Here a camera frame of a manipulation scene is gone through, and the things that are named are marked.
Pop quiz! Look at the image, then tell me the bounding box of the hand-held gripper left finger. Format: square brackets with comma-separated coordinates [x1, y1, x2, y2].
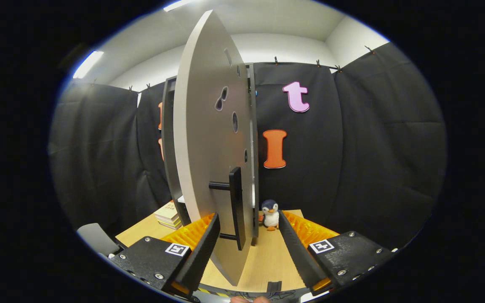
[110, 213, 221, 295]

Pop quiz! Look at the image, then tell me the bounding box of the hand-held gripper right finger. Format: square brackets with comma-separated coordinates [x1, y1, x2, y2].
[278, 210, 397, 295]

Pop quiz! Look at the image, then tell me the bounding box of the black door handle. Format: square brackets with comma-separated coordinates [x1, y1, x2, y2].
[208, 167, 246, 251]

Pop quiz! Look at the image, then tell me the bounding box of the beige shoe cabinet door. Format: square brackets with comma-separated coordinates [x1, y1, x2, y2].
[173, 9, 255, 287]

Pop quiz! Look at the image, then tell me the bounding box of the dark grey shoe cabinet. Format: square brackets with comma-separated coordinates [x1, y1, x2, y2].
[161, 63, 261, 247]

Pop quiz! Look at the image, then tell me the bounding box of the penguin plush toy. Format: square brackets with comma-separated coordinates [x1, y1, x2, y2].
[258, 199, 281, 231]

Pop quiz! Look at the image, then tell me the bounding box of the cream paperback book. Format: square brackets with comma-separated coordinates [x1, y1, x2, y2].
[154, 201, 180, 223]

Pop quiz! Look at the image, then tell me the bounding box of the black backdrop cloth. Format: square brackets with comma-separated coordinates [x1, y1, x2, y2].
[49, 42, 447, 249]

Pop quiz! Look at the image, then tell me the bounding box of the narrow ceiling light strip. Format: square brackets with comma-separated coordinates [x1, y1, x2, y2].
[72, 50, 105, 80]

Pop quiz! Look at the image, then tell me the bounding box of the wide ceiling light panel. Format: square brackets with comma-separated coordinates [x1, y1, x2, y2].
[163, 0, 197, 12]

